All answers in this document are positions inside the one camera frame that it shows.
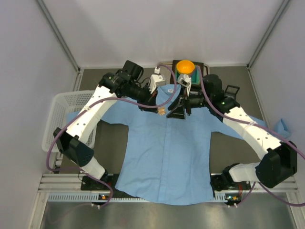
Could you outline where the red orange brooch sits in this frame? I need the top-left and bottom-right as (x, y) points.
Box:
(158, 107), (166, 115)

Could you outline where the light blue button shirt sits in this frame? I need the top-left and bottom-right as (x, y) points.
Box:
(66, 83), (293, 205)

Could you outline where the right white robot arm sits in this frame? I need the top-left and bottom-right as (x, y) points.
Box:
(168, 73), (297, 190)

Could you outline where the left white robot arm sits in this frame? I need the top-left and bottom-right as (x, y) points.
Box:
(54, 61), (163, 181)

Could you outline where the small black brooch box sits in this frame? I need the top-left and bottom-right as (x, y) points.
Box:
(224, 85), (240, 100)

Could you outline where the green square plate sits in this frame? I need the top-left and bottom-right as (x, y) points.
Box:
(174, 67), (200, 84)

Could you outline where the black square plate stack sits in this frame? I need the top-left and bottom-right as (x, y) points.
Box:
(172, 60), (208, 92)

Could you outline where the orange plastic bowl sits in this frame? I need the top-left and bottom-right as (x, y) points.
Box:
(176, 60), (195, 75)

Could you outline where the silver metal tray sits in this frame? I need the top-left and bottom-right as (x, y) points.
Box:
(157, 60), (210, 76)

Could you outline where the white plastic basket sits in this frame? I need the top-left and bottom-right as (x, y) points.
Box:
(41, 90), (94, 152)

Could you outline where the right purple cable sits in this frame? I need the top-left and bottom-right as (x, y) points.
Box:
(195, 65), (305, 208)

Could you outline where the purple cable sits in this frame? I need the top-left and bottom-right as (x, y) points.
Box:
(46, 63), (178, 208)
(195, 65), (305, 208)

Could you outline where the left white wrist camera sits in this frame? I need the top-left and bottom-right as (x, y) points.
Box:
(149, 67), (166, 94)

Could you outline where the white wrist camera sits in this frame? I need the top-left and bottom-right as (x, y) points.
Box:
(177, 73), (192, 96)
(149, 67), (166, 94)

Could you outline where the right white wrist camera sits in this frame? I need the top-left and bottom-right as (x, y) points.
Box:
(177, 73), (192, 96)

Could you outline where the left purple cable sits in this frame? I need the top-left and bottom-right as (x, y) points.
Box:
(46, 63), (178, 208)

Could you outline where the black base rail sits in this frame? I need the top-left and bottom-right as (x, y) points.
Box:
(81, 174), (251, 199)

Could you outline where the white slotted cable duct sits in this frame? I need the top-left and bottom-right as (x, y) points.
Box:
(48, 193), (237, 203)

